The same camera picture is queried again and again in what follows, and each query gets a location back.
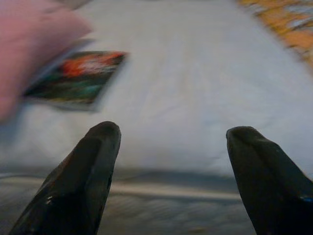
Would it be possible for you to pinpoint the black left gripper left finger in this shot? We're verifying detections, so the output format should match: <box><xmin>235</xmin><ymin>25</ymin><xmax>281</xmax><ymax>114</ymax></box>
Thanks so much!
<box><xmin>9</xmin><ymin>121</ymin><xmax>122</xmax><ymax>235</ymax></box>

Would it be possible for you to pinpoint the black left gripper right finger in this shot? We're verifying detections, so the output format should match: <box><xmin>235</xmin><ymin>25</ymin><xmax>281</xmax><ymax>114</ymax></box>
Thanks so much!
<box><xmin>226</xmin><ymin>126</ymin><xmax>313</xmax><ymax>235</ymax></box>

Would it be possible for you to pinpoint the dark red cover book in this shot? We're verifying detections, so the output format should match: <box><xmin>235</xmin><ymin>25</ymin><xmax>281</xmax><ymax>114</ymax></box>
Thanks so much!
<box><xmin>22</xmin><ymin>39</ymin><xmax>129</xmax><ymax>113</ymax></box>

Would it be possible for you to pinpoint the pink pillow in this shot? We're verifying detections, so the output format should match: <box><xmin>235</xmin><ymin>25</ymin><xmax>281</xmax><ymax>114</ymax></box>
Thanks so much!
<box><xmin>0</xmin><ymin>0</ymin><xmax>93</xmax><ymax>123</ymax></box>

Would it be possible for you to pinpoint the white quilted bed pad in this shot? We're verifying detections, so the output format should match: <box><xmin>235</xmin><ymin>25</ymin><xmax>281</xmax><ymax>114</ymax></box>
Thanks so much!
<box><xmin>0</xmin><ymin>0</ymin><xmax>313</xmax><ymax>177</ymax></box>

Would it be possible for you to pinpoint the yellow cartoon print duvet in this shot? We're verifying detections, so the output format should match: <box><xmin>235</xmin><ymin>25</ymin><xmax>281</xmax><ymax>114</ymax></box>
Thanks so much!
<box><xmin>237</xmin><ymin>0</ymin><xmax>313</xmax><ymax>67</ymax></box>

